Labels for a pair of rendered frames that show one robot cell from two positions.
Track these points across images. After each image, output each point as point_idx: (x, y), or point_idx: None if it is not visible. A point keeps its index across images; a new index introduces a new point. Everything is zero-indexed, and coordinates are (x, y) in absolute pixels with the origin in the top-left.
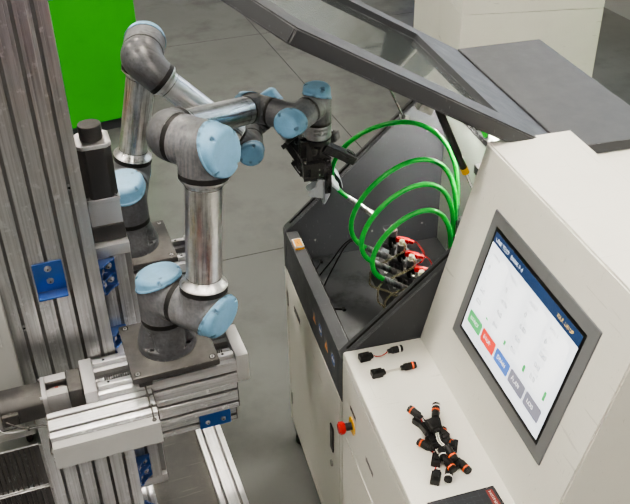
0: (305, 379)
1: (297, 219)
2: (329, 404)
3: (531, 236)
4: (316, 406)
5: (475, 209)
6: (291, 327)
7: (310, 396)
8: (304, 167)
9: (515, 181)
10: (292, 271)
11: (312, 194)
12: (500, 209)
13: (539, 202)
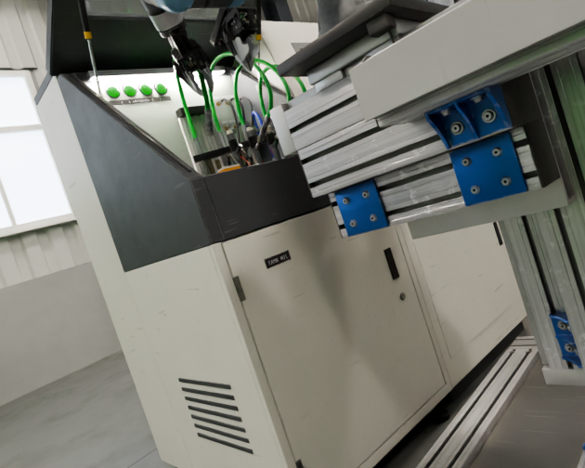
0: (326, 321)
1: (188, 165)
2: (374, 232)
3: (315, 38)
4: (358, 299)
5: (280, 53)
6: (265, 322)
7: (344, 318)
8: (255, 10)
9: (286, 24)
10: (244, 209)
11: (257, 48)
12: (292, 41)
13: (304, 23)
